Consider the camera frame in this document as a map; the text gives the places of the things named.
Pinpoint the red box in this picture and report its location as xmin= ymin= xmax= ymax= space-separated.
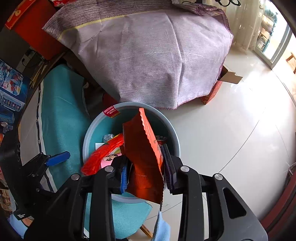
xmin=5 ymin=0 xmax=63 ymax=60

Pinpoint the red snack wrapper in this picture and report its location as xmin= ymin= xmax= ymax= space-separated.
xmin=123 ymin=108 xmax=164 ymax=204

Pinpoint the cardboard box on floor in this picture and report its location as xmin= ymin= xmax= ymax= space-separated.
xmin=199 ymin=66 xmax=243 ymax=105

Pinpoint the red cola can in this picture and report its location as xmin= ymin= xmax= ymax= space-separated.
xmin=156 ymin=135 xmax=167 ymax=146

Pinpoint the pink paper cup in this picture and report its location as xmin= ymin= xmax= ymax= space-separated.
xmin=100 ymin=147 xmax=121 ymax=168

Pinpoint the blue toy box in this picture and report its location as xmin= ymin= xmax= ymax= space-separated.
xmin=0 ymin=61 xmax=30 ymax=135

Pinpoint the teal trash bin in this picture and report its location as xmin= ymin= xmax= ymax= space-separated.
xmin=81 ymin=102 xmax=181 ymax=204

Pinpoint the teal striped tablecloth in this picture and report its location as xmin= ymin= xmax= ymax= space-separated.
xmin=18 ymin=64 xmax=153 ymax=240

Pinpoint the purple cloth covered furniture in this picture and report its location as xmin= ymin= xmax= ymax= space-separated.
xmin=43 ymin=1 xmax=233 ymax=109

